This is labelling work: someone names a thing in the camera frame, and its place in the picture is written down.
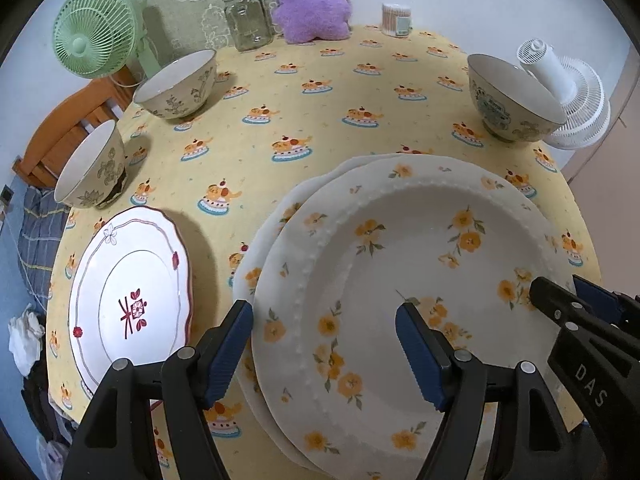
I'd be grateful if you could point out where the green printed wall mat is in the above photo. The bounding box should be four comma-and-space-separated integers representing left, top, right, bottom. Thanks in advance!
127, 0, 346, 56

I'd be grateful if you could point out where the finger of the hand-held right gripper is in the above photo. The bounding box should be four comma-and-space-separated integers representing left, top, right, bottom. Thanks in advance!
530, 277, 591, 331
572, 275, 640, 341

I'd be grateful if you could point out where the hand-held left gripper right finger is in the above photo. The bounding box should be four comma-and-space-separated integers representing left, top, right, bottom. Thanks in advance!
395, 301, 586, 480

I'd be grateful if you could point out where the white plate with red pattern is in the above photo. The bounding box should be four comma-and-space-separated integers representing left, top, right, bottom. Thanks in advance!
150, 255, 197, 407
68, 206, 193, 401

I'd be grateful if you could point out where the white standing fan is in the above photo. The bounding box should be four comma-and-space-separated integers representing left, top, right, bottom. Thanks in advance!
516, 38, 612, 150

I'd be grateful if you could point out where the cream bowl with flower print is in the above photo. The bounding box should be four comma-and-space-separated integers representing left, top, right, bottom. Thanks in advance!
53, 120, 128, 209

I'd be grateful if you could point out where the purple plush toy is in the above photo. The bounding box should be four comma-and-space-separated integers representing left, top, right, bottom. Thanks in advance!
271, 0, 351, 43

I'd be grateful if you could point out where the yellow printed tablecloth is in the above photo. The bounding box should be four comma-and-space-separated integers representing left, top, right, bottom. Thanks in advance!
45, 25, 601, 480

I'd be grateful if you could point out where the white crumpled cloth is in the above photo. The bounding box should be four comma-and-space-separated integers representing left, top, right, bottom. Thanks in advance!
7, 310, 46, 376

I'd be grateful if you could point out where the cotton swab container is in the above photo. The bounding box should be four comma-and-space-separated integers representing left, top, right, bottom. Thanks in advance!
381, 2, 412, 37

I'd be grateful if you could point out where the blue plaid bedding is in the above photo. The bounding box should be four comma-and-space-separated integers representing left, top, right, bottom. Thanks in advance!
10, 185, 71, 311

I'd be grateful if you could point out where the cream bowl with leaf print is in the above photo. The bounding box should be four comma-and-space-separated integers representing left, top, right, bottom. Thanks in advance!
132, 49, 217, 121

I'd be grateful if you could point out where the glass jar with black lid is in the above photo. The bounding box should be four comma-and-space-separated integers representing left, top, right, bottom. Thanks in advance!
221, 0, 275, 52

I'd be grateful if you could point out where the dark cloth pile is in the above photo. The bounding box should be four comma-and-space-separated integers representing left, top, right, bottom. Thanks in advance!
22, 360, 76, 441

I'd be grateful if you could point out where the green desk fan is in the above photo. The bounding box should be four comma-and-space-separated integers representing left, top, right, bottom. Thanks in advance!
53, 0, 163, 81

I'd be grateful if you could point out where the yellow floral white plate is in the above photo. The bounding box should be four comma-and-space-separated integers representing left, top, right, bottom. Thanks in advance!
250, 152, 576, 478
232, 155, 391, 476

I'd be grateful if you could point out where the cream bowl with blue print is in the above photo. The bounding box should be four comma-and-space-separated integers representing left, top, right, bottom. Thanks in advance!
467, 53, 566, 143

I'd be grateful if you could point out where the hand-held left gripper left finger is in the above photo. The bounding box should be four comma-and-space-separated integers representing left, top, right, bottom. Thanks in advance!
60, 300, 255, 480

